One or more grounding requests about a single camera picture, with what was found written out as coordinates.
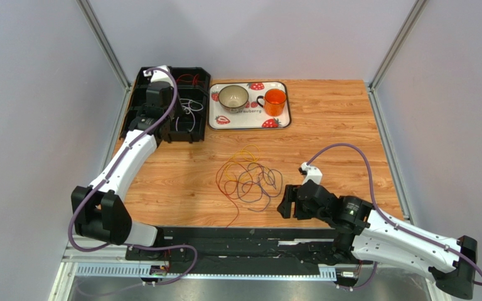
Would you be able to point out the black compartment bin organizer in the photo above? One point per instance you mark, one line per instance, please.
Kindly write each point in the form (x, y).
(188, 125)

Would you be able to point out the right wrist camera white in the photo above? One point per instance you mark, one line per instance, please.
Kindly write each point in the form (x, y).
(310, 173)

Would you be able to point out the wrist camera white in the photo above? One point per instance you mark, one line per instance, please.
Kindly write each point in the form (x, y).
(310, 173)
(158, 74)

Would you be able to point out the orange mug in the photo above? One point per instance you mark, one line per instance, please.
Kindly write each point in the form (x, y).
(273, 102)

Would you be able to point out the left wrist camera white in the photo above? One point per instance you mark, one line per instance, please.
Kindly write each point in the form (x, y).
(158, 74)

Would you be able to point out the strawberry pattern tray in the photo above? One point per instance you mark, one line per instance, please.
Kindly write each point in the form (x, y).
(253, 115)

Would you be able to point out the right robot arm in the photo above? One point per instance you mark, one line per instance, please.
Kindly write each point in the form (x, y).
(365, 234)

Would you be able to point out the beige ceramic bowl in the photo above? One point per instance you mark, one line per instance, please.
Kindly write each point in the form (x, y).
(233, 98)

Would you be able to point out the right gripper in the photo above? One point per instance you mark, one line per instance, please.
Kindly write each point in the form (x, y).
(296, 204)

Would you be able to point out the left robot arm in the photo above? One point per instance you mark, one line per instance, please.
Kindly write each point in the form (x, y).
(98, 209)

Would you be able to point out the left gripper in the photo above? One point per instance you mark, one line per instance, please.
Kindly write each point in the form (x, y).
(171, 91)

